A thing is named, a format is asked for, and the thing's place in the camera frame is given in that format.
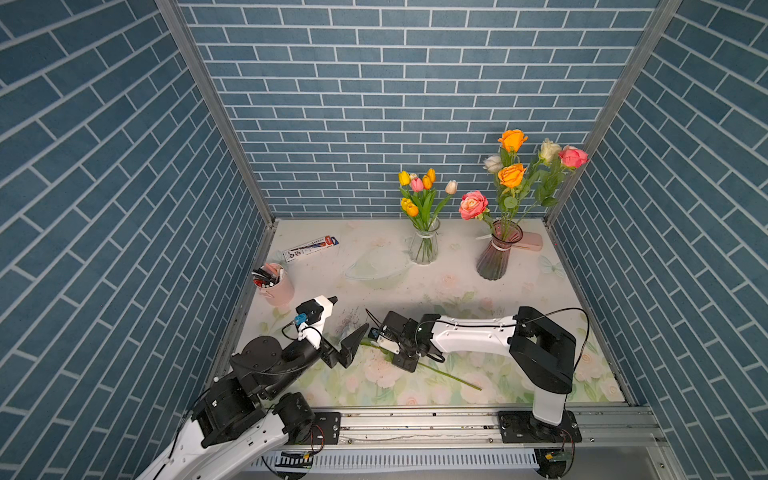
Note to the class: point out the pale pink tulip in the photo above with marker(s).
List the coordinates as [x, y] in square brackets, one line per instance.
[449, 191]

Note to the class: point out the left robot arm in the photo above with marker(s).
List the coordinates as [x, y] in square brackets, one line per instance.
[249, 412]

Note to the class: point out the cream rose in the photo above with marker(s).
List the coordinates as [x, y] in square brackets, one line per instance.
[545, 175]

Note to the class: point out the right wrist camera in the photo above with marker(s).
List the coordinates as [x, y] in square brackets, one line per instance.
[385, 338]

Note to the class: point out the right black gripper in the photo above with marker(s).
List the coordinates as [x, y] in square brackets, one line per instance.
[404, 364]

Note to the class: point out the small pink rose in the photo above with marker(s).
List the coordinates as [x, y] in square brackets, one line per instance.
[572, 159]

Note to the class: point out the clear glass vase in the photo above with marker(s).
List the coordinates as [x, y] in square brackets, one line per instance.
[424, 249]

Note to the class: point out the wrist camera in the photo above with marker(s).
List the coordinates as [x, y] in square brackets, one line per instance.
[311, 317]
[385, 338]

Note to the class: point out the pink pen holder cup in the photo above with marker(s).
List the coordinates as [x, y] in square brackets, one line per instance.
[273, 284]

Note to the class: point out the yellow tulip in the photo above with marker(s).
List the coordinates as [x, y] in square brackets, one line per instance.
[404, 179]
[409, 207]

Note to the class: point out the white rose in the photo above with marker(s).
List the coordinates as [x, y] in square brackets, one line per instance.
[493, 164]
[369, 344]

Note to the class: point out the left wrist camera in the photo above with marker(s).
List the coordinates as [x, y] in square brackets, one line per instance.
[311, 317]

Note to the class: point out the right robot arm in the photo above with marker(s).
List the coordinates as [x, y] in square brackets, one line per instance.
[543, 350]

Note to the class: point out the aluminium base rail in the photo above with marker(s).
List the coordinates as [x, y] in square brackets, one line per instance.
[618, 441]

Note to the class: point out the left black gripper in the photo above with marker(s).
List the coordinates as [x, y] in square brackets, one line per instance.
[345, 352]

